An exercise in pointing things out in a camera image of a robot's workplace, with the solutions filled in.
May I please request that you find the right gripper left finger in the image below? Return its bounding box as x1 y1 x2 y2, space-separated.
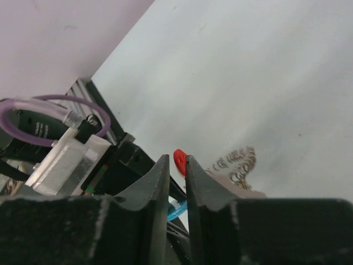
1 155 169 264

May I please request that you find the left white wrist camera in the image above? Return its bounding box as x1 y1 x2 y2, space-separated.
25 128 111 196

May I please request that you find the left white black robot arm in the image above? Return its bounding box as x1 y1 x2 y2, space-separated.
1 110 155 195

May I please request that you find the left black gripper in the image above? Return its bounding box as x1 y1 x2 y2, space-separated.
82 140 188 199

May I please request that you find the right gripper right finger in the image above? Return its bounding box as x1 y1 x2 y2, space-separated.
186 156 352 264

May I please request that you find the red key tag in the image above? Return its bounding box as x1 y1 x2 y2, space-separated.
173 149 187 177

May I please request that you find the left aluminium frame post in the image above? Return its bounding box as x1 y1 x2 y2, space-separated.
60 78 135 145

